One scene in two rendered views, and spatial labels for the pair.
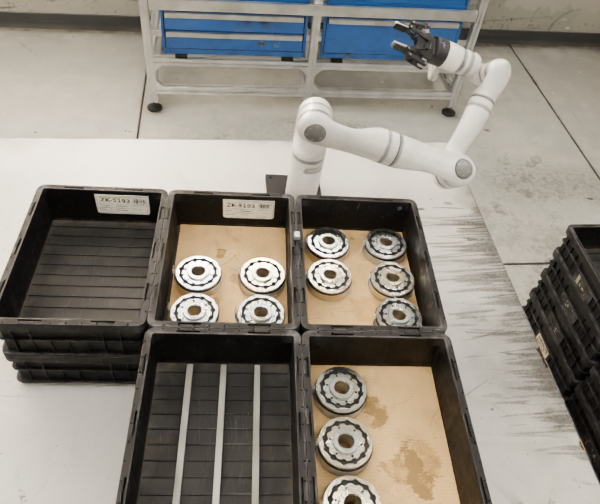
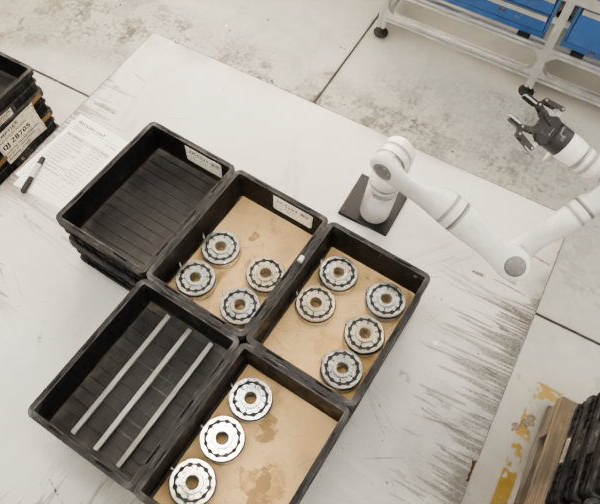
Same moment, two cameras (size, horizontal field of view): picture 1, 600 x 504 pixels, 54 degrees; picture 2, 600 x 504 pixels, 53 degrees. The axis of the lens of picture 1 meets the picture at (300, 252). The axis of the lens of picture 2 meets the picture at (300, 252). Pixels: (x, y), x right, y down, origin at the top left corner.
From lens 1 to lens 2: 0.66 m
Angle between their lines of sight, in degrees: 25
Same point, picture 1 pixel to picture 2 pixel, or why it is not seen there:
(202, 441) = (139, 375)
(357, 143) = (417, 197)
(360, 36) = not seen: outside the picture
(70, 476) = (71, 342)
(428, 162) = (480, 244)
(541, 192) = not seen: outside the picture
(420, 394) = (311, 438)
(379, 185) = not seen: hidden behind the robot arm
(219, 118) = (432, 67)
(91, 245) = (169, 183)
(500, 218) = not seen: outside the picture
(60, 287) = (129, 207)
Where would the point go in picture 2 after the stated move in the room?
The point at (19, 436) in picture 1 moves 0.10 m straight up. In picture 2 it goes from (60, 296) to (48, 281)
